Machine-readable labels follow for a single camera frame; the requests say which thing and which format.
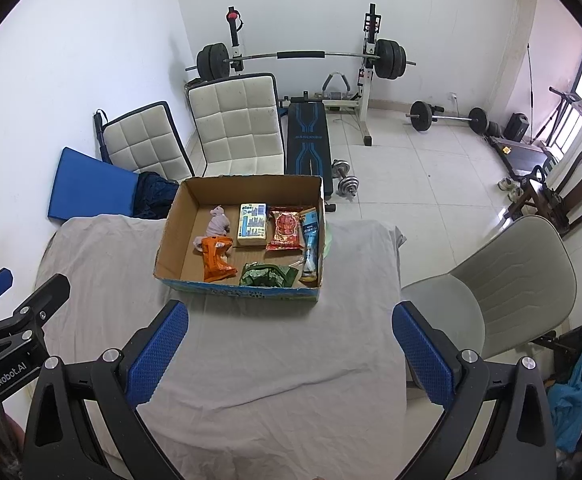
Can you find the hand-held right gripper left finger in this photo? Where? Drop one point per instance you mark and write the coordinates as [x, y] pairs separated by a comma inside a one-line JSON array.
[[158, 355]]

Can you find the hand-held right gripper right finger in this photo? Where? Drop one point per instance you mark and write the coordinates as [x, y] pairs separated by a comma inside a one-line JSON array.
[[421, 355]]

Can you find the orange snack packet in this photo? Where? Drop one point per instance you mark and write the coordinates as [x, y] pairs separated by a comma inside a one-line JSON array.
[[215, 260]]

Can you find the cardboard box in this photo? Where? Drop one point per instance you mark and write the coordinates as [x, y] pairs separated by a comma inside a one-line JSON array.
[[176, 240]]

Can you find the green snack packet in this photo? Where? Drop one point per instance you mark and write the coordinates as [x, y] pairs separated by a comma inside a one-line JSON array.
[[266, 276]]

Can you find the blue snack packet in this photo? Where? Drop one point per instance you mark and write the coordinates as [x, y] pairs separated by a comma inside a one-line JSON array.
[[311, 240]]

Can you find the white blue tissue pack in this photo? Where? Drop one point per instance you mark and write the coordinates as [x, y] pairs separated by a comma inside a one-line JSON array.
[[251, 222]]

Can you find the red snack packet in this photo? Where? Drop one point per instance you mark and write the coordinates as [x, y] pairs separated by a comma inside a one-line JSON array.
[[285, 227]]

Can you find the grey table cloth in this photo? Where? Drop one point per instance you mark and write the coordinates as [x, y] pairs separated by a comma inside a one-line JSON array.
[[271, 385]]

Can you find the grey plastic chair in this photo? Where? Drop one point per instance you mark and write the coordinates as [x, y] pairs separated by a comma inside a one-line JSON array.
[[511, 280]]

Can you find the blue foam mat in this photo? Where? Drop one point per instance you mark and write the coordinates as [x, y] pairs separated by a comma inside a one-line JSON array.
[[91, 185]]

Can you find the dark blue cloth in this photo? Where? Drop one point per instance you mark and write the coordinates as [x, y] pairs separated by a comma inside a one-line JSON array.
[[153, 195]]

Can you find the blue clothes pile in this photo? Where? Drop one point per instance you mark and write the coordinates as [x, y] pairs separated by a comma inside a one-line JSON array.
[[581, 385]]

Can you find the black blue rod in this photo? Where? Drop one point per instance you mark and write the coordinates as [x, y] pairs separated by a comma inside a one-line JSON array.
[[102, 135]]

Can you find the white padded chair left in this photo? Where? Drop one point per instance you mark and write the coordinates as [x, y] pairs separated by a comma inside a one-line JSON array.
[[143, 140]]

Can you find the chrome dumbbell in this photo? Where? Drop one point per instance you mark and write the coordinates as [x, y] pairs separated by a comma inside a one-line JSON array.
[[347, 186], [341, 167]]

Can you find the white shoe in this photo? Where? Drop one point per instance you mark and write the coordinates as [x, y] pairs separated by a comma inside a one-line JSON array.
[[516, 190], [504, 184]]

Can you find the black treadmill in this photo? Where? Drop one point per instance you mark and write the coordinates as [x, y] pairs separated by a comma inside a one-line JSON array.
[[521, 152]]

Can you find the short barbell with black plates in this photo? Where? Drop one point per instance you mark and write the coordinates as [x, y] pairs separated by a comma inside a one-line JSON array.
[[421, 116]]

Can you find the large white quilted cushion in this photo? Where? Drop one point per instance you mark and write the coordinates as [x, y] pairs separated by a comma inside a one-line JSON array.
[[236, 120]]

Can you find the black speaker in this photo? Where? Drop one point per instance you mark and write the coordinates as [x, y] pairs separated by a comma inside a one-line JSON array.
[[518, 127]]

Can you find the black blue weight bench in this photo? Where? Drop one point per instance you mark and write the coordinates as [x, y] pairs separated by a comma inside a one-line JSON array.
[[306, 135]]

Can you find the white barbell rack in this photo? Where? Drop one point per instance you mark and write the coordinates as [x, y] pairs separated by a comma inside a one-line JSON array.
[[366, 90]]

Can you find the thin black rod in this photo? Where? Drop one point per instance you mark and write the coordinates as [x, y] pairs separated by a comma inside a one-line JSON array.
[[529, 80]]

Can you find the long barbell with black plates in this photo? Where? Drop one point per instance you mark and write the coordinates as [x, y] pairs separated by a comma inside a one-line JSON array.
[[301, 54]]

